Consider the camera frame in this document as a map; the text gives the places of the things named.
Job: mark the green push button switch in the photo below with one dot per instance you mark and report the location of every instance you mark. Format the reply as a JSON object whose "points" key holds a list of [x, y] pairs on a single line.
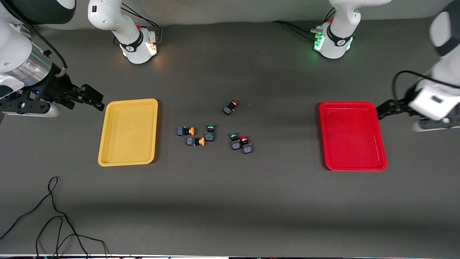
{"points": [[235, 144], [210, 136]]}

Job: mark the yellow push button switch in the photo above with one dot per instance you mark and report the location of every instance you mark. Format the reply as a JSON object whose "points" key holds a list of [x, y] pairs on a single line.
{"points": [[192, 141], [183, 131]]}

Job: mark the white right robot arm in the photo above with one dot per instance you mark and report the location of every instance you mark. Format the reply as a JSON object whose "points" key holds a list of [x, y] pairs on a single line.
{"points": [[14, 46]]}

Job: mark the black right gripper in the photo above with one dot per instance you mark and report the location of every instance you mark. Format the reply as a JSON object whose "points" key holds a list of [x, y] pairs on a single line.
{"points": [[57, 86]]}

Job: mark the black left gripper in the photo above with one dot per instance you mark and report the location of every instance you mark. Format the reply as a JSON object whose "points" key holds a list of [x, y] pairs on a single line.
{"points": [[394, 107]]}

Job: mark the red plastic tray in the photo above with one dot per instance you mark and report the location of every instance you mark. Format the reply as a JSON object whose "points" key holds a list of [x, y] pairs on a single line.
{"points": [[352, 136]]}

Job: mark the yellow plastic tray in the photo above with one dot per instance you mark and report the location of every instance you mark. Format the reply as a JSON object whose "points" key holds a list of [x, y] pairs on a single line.
{"points": [[127, 133]]}

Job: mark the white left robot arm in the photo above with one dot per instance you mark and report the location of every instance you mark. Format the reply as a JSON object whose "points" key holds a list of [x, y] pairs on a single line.
{"points": [[336, 39]]}

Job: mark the red push button switch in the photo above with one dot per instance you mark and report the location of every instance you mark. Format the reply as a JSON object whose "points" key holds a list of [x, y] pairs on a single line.
{"points": [[246, 146], [230, 108]]}

